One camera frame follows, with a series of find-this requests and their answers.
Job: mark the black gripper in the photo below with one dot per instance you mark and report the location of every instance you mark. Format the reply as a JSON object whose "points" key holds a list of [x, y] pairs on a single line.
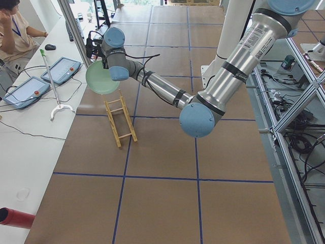
{"points": [[104, 64]]}

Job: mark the light green ceramic plate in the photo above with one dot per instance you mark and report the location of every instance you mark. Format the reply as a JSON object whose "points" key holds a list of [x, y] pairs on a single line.
{"points": [[99, 80]]}

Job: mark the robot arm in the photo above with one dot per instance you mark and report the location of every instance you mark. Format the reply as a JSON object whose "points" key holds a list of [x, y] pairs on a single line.
{"points": [[249, 31]]}

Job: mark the wooden dish rack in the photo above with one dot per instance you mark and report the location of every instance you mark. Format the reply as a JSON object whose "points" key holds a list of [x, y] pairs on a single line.
{"points": [[120, 120]]}

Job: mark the far teach pendant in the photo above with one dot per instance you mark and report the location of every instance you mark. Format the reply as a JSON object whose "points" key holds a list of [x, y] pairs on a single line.
{"points": [[63, 69]]}

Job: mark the teach pendant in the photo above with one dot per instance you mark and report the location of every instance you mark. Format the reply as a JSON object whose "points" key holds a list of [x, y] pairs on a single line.
{"points": [[63, 69], [26, 93]]}

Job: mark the black computer mouse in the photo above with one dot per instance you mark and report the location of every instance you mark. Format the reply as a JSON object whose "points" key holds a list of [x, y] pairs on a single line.
{"points": [[50, 47]]}

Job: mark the near teach pendant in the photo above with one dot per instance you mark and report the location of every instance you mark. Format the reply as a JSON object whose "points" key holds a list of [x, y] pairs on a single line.
{"points": [[26, 93]]}

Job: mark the person in beige shirt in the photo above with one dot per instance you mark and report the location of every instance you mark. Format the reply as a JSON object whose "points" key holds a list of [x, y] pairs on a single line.
{"points": [[17, 44]]}

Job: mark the brown paper table cover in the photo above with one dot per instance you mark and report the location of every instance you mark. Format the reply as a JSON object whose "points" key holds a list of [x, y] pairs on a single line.
{"points": [[165, 188]]}

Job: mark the red cylinder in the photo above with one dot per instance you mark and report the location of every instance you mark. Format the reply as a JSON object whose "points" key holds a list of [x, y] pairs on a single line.
{"points": [[15, 218]]}

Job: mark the aluminium frame post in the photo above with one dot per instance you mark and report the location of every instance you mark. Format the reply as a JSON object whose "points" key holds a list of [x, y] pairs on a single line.
{"points": [[70, 13]]}

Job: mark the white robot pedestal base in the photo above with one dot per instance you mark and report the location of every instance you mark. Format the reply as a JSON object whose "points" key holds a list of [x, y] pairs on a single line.
{"points": [[237, 16]]}

